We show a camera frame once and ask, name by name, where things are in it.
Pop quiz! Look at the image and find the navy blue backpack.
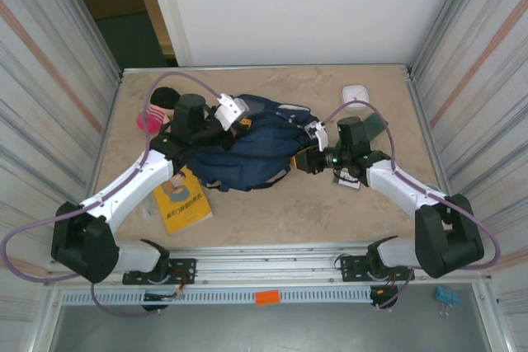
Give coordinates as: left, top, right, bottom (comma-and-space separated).
191, 94, 327, 193

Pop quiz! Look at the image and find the dark green sponge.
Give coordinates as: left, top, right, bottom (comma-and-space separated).
362, 111, 391, 141

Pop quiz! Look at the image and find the black card pack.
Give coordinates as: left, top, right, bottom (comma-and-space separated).
332, 168, 364, 191

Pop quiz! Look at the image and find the yellow paperback book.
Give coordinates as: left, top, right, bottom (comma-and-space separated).
153, 164, 215, 234

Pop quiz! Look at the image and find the pink plush doll black hair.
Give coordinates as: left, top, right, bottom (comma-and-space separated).
135, 86, 182, 134

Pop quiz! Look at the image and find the white square clock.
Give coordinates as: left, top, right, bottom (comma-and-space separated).
341, 85, 371, 113

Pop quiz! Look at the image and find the corrugated metal side panel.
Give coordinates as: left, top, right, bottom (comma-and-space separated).
406, 0, 528, 320
0, 0, 125, 328

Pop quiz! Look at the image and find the orange tape tag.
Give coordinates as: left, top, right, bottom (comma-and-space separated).
255, 290, 281, 307

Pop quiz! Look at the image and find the blue binder clip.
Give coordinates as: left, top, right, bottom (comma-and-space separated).
433, 285, 460, 318

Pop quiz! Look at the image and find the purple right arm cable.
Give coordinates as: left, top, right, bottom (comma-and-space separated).
323, 100, 502, 311

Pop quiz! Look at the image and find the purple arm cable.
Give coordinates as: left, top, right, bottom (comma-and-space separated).
0, 71, 226, 319
323, 100, 502, 311

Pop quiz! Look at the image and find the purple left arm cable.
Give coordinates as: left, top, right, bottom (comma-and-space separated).
0, 71, 226, 319

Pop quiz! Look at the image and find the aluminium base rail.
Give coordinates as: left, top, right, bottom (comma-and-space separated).
49, 244, 494, 287

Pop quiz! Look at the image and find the grey slotted cable duct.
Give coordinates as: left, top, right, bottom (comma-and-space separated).
59, 288, 375, 307

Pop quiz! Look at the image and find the black wired connector board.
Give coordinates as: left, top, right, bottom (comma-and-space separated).
369, 285, 399, 311
142, 290, 183, 312

